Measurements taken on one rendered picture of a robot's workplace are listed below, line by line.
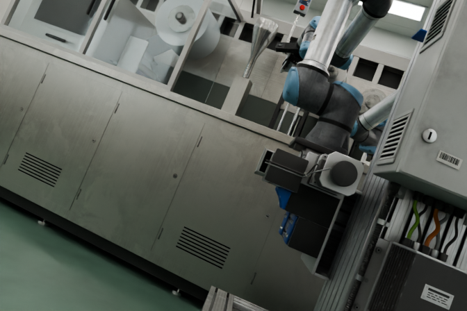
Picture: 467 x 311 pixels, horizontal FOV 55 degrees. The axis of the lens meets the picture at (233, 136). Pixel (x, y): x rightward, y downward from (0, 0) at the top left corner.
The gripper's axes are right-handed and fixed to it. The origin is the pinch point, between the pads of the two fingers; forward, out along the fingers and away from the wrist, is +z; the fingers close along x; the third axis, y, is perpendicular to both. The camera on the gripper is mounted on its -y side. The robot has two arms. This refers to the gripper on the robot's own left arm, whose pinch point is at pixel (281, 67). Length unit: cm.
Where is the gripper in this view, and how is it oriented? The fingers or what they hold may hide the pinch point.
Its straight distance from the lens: 221.3
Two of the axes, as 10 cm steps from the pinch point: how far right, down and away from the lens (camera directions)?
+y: 8.9, 4.4, 1.1
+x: 3.2, -7.8, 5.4
